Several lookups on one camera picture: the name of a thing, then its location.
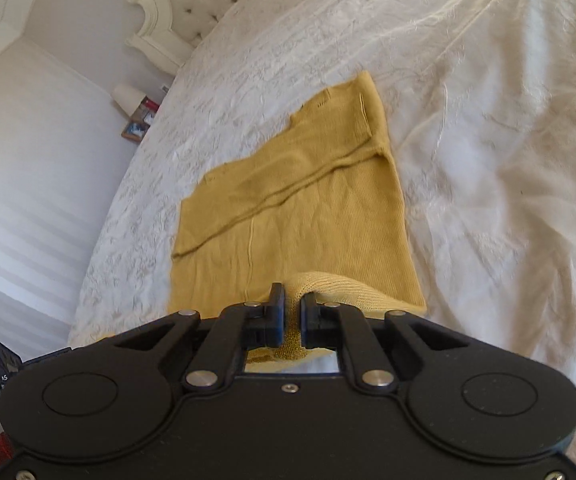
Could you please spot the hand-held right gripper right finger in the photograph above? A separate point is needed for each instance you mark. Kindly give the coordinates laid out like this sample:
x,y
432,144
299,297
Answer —
x,y
308,321

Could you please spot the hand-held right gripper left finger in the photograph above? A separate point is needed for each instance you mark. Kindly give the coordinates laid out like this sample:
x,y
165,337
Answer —
x,y
276,320

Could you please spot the yellow knitted sweater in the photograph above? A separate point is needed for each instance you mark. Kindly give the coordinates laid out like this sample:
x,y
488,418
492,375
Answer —
x,y
318,210

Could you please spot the red bottle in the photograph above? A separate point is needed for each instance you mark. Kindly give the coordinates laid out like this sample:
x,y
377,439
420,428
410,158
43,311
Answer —
x,y
151,105

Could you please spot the bed with white bedspread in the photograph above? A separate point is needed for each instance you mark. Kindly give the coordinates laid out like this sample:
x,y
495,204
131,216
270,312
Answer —
x,y
468,110

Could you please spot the white shade table lamp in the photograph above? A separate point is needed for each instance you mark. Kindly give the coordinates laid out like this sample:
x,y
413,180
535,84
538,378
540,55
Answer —
x,y
127,96

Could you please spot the cream tufted headboard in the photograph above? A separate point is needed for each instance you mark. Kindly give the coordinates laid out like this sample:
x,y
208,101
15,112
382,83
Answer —
x,y
188,5

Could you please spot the wooden photo frame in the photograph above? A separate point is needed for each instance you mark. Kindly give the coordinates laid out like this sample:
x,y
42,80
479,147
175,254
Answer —
x,y
134,130

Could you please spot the white wall outlet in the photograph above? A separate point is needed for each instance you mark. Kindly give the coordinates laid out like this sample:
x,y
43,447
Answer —
x,y
165,88

